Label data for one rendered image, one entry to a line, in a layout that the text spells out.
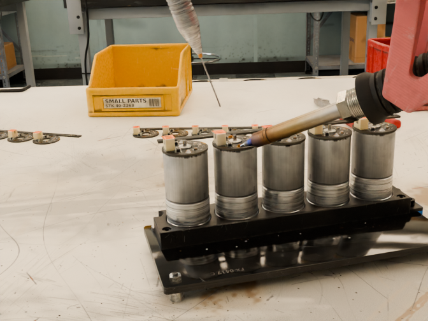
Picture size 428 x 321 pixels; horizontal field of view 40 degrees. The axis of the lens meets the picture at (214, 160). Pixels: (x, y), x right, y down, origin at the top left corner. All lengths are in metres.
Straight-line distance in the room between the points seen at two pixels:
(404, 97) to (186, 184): 0.12
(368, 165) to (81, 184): 0.22
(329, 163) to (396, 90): 0.09
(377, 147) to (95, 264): 0.17
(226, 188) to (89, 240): 0.09
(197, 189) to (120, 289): 0.06
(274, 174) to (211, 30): 4.43
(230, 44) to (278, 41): 0.37
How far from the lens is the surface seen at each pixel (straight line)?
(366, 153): 0.35
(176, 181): 0.31
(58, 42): 4.95
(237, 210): 0.33
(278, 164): 0.33
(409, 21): 0.25
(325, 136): 0.33
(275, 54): 4.79
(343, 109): 0.28
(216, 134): 0.32
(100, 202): 0.42
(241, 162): 0.32
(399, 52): 0.26
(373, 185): 0.36
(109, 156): 0.51
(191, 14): 0.29
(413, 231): 0.35
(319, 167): 0.34
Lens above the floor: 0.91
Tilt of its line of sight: 19 degrees down
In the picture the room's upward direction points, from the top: 2 degrees counter-clockwise
